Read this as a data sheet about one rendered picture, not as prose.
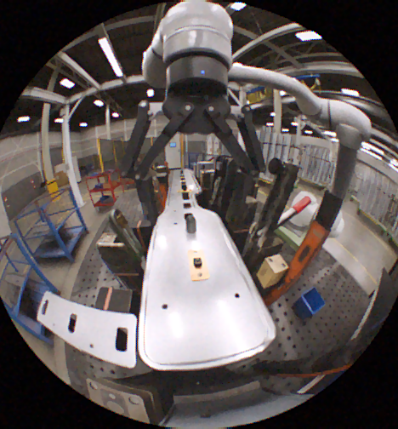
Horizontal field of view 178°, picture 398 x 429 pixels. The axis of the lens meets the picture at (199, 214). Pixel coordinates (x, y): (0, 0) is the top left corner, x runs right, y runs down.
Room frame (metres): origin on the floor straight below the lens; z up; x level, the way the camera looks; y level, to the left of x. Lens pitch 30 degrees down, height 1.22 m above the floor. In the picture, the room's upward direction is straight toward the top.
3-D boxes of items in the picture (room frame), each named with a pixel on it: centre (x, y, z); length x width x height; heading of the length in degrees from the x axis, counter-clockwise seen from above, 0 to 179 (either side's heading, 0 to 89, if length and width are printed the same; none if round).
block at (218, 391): (-0.09, -0.03, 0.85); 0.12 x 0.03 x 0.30; 99
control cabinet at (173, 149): (7.34, 1.49, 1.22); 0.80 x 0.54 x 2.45; 107
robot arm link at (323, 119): (0.43, -0.50, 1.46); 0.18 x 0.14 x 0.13; 119
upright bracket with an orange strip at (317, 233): (0.09, -0.17, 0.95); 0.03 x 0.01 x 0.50; 9
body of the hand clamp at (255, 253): (0.19, -0.16, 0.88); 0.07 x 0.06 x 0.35; 99
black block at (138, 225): (0.33, 0.20, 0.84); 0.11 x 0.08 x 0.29; 99
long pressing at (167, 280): (0.65, 0.09, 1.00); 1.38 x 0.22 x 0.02; 9
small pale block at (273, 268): (0.11, -0.13, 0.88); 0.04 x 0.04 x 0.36; 9
